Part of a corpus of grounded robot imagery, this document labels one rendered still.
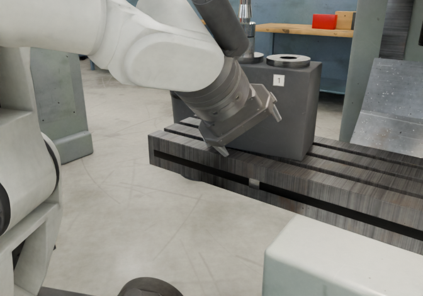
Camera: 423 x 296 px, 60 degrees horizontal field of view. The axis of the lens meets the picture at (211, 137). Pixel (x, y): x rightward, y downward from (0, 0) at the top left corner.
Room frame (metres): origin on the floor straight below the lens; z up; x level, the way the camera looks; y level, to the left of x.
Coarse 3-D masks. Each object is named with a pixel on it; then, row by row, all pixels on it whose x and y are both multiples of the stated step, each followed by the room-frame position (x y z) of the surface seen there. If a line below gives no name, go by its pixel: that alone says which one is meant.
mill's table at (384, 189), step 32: (192, 128) 0.89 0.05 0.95; (160, 160) 0.82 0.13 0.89; (192, 160) 0.77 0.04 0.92; (224, 160) 0.72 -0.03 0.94; (256, 160) 0.70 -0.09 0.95; (288, 160) 0.70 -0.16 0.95; (320, 160) 0.70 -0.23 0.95; (352, 160) 0.70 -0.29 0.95; (384, 160) 0.71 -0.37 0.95; (416, 160) 0.70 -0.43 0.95; (256, 192) 0.67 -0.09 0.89; (288, 192) 0.63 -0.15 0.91; (320, 192) 0.60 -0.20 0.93; (352, 192) 0.57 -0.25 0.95; (384, 192) 0.57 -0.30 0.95; (416, 192) 0.57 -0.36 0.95; (352, 224) 0.56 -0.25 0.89; (384, 224) 0.53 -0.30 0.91; (416, 224) 0.51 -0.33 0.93
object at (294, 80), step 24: (264, 72) 0.73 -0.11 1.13; (288, 72) 0.71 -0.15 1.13; (312, 72) 0.71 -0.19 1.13; (288, 96) 0.71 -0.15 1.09; (312, 96) 0.73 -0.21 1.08; (264, 120) 0.73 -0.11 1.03; (288, 120) 0.71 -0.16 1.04; (312, 120) 0.75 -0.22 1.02; (240, 144) 0.75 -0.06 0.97; (264, 144) 0.73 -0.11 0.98; (288, 144) 0.70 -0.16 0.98
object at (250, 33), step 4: (244, 28) 0.79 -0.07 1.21; (248, 28) 0.79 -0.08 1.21; (252, 28) 0.80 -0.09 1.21; (248, 32) 0.79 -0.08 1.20; (252, 32) 0.80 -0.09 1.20; (248, 36) 0.79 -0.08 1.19; (252, 36) 0.80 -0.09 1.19; (252, 40) 0.80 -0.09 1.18; (252, 44) 0.80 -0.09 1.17; (248, 48) 0.79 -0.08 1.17; (252, 48) 0.80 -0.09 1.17; (248, 52) 0.79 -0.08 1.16; (252, 52) 0.80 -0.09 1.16
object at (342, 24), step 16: (320, 16) 4.41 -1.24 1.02; (336, 16) 4.34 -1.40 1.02; (352, 16) 4.27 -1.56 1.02; (272, 32) 5.22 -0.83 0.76; (288, 32) 4.37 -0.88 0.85; (304, 32) 4.26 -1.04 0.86; (320, 32) 4.16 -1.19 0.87; (336, 32) 4.06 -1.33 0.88; (352, 32) 4.03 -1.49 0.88; (272, 48) 5.22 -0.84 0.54; (320, 80) 4.64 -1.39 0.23; (336, 80) 4.64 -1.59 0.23
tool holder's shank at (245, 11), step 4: (240, 0) 0.81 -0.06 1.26; (244, 0) 0.80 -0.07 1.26; (248, 0) 0.80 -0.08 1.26; (240, 4) 0.81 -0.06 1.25; (244, 4) 0.80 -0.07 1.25; (248, 4) 0.80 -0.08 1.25; (240, 8) 0.81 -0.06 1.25; (244, 8) 0.80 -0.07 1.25; (248, 8) 0.80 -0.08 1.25; (240, 12) 0.80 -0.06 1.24; (244, 12) 0.80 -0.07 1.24; (248, 12) 0.80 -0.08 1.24; (240, 16) 0.80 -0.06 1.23; (244, 16) 0.80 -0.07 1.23; (248, 16) 0.80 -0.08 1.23; (240, 20) 0.81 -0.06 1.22; (244, 20) 0.80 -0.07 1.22; (248, 20) 0.81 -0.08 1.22
